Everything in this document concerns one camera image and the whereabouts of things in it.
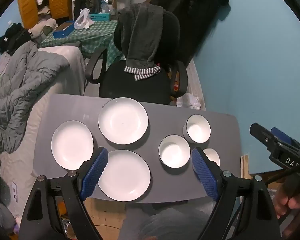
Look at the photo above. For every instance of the green checked tablecloth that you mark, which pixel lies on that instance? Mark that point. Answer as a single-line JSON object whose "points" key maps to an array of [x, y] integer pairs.
{"points": [[97, 37]]}

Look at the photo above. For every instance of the black clothes pile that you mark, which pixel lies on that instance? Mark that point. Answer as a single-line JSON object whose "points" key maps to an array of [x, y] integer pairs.
{"points": [[12, 37]]}

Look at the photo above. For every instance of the white bed sheet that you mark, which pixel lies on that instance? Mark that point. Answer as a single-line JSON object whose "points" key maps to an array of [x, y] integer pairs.
{"points": [[65, 65]]}

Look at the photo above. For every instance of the person's grey trousers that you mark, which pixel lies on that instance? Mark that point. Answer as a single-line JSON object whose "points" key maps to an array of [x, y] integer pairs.
{"points": [[165, 222]]}

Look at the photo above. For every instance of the beige clothes pile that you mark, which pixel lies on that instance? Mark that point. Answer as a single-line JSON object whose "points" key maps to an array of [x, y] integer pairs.
{"points": [[41, 27]]}

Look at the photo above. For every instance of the grey hoodie striped cuffs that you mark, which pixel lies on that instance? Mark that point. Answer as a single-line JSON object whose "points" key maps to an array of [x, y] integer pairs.
{"points": [[142, 35]]}

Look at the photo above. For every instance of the grey duvet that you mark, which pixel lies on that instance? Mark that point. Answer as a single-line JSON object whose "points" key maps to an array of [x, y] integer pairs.
{"points": [[22, 87]]}

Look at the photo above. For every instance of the colourful packet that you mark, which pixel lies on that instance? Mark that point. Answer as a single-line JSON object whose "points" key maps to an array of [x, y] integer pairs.
{"points": [[175, 87]]}

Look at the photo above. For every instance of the black jacket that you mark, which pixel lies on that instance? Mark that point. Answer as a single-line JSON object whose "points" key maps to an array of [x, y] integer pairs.
{"points": [[190, 17]]}

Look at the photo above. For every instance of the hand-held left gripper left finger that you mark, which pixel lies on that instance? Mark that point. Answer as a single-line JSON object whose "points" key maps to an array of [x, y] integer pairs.
{"points": [[95, 172]]}

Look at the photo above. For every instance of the white plate dark rim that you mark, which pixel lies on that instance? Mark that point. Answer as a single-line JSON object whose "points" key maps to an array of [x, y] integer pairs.
{"points": [[72, 145], [123, 120], [130, 177]]}

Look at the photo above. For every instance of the crumpled white bag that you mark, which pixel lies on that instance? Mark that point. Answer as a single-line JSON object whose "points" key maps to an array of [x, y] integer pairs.
{"points": [[190, 102]]}

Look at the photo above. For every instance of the white bowl dark rim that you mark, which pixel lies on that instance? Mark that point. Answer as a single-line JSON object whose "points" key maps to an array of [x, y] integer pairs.
{"points": [[212, 156], [198, 130], [174, 152]]}

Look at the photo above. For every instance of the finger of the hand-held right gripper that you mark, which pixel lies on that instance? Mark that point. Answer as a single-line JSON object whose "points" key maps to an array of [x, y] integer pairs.
{"points": [[282, 135], [263, 135]]}

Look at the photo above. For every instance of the flat blue box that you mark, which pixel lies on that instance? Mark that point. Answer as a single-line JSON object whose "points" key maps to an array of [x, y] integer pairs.
{"points": [[65, 31]]}

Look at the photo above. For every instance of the white power strip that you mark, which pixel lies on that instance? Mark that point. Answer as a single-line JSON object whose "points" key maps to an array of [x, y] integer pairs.
{"points": [[14, 191]]}

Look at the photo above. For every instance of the black office chair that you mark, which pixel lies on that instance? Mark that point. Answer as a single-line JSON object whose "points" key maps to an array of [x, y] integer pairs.
{"points": [[130, 85]]}

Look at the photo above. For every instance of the white plastic bag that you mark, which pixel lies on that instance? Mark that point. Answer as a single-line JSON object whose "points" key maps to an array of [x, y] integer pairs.
{"points": [[82, 21]]}

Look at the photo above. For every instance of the wooden wardrobe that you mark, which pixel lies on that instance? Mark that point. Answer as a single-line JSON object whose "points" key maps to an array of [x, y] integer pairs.
{"points": [[27, 5]]}

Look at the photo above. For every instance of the blue crate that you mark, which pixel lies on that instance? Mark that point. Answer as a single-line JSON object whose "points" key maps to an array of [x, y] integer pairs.
{"points": [[100, 17]]}

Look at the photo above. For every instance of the person's right hand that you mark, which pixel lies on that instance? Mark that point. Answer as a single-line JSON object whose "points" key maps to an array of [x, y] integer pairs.
{"points": [[298, 201]]}

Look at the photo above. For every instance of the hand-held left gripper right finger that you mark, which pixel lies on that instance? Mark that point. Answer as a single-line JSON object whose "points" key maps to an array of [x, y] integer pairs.
{"points": [[205, 175]]}

